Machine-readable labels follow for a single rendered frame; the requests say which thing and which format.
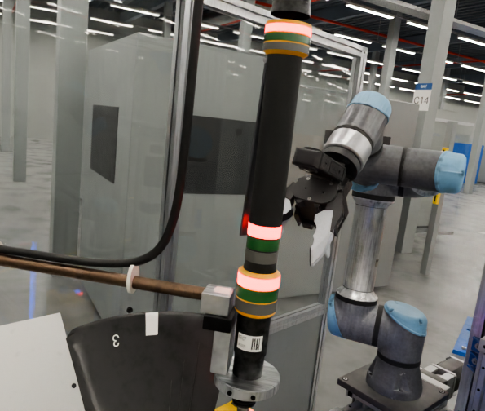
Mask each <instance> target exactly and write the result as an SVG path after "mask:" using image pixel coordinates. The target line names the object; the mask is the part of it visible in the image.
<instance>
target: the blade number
mask: <svg viewBox="0 0 485 411"><path fill-rule="evenodd" d="M108 345H109V352H114V351H121V350H124V338H123V330H118V331H114V332H110V333H108Z"/></svg>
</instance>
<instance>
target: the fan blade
mask: <svg viewBox="0 0 485 411"><path fill-rule="evenodd" d="M157 312H158V333H157V334H156V335H146V313H148V312H136V313H130V314H125V315H120V316H113V317H109V318H105V319H102V320H97V321H94V322H91V323H88V324H85V325H81V326H78V327H77V328H75V329H72V330H71V332H70V333H69V335H68V337H67V338H66V342H67V344H68V349H69V353H70V356H71V359H72V362H73V367H74V371H75V374H76V377H77V383H78V386H79V390H80V393H81V396H82V402H83V405H84V409H85V411H214V410H215V407H216V404H217V400H218V394H219V389H218V388H217V387H216V386H215V384H214V373H211V372H210V365H211V356H212V349H213V340H214V331H213V330H208V329H202V323H203V315H204V314H200V313H194V312H174V311H157ZM118 330H123V338H124V350H121V351H114V352H109V345H108V333H110V332H114V331H118Z"/></svg>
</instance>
